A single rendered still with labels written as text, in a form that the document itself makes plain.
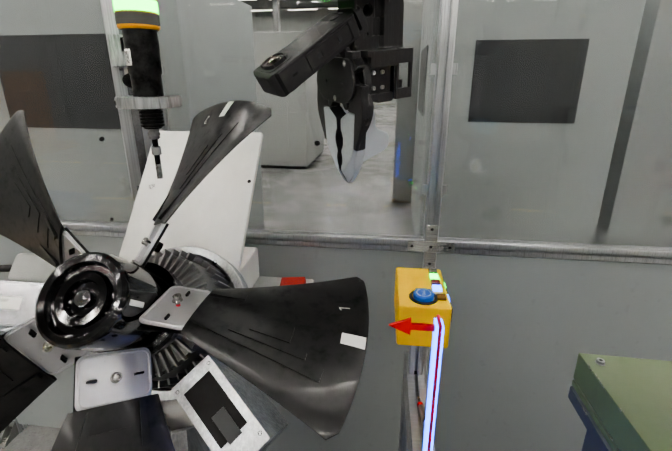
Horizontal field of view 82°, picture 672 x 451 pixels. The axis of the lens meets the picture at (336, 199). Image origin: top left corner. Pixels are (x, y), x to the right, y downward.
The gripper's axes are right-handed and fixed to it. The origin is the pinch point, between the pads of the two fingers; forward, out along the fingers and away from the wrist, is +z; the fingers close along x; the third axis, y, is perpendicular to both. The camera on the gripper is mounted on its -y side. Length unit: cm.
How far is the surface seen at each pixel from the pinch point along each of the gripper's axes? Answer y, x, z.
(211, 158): -10.6, 18.5, 0.7
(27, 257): -40, 48, 21
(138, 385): -27.5, 9.4, 26.4
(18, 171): -35, 37, 2
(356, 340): -2.6, -5.7, 20.6
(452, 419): 59, 22, 116
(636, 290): 102, -5, 61
